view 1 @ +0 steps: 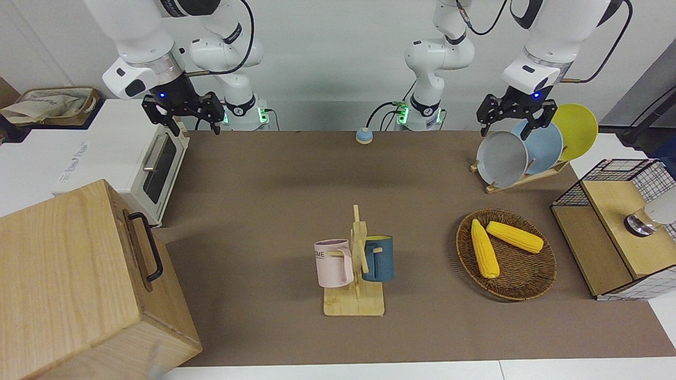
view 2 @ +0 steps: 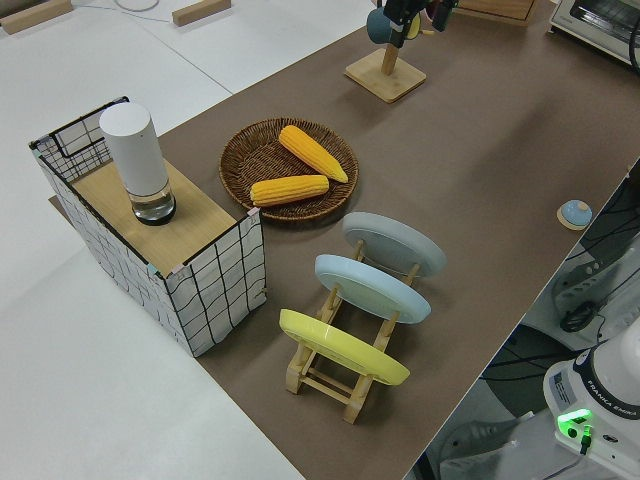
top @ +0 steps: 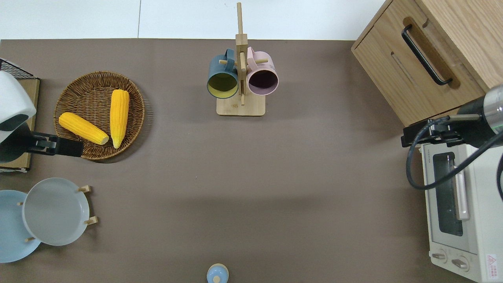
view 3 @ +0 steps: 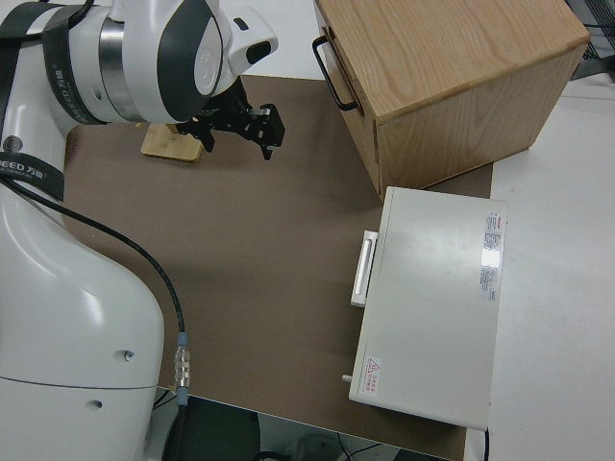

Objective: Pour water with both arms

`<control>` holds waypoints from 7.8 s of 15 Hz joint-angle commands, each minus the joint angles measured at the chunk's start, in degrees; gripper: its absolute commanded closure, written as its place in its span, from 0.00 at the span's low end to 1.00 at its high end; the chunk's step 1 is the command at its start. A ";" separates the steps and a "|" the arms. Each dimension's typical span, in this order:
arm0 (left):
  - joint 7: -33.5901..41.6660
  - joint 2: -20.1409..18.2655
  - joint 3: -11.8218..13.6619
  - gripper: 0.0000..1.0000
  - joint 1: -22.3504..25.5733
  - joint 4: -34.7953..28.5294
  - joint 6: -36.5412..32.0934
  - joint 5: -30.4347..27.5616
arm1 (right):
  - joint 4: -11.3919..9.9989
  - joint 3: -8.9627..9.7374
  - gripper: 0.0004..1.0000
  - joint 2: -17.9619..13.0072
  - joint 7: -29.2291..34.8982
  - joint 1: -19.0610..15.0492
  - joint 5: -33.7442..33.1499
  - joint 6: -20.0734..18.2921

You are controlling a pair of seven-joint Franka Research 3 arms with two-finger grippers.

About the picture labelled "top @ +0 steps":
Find light blue plate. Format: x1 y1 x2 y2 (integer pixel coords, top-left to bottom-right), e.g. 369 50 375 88
0 190 42 263

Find pink mug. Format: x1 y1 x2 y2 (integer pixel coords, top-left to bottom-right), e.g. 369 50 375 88
246 46 279 96

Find black cabinet handle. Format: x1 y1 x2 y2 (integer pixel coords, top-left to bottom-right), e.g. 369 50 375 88
401 24 453 86

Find white toaster oven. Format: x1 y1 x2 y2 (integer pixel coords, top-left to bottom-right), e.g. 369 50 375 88
420 142 503 283

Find wooden board lid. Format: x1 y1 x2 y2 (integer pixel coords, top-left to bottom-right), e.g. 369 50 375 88
0 79 40 170

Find round wicker basket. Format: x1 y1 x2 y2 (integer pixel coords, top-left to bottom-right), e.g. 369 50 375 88
53 71 145 161

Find grey plate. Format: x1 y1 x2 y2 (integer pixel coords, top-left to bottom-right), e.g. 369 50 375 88
22 177 90 246

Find wooden cabinet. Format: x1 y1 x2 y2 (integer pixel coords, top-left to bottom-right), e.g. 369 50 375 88
351 0 503 127

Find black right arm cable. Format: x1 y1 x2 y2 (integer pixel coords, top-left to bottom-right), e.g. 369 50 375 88
406 114 503 202

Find yellow corn cob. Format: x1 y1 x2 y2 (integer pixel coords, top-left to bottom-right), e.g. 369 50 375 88
110 89 130 149
59 112 110 145

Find black wire storage basket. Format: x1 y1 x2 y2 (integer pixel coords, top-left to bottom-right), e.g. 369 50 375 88
0 58 40 173

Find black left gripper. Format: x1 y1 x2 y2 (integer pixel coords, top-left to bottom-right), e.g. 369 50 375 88
0 123 84 163

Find dark teal mug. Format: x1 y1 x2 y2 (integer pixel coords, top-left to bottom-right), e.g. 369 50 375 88
207 48 239 99

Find wooden plate rack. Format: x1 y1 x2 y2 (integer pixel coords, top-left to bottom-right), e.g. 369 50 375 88
17 185 99 243

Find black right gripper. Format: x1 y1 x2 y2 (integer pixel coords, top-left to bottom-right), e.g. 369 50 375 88
401 96 499 149

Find wooden mug tree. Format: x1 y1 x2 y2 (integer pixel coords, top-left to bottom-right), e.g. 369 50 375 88
216 2 269 117

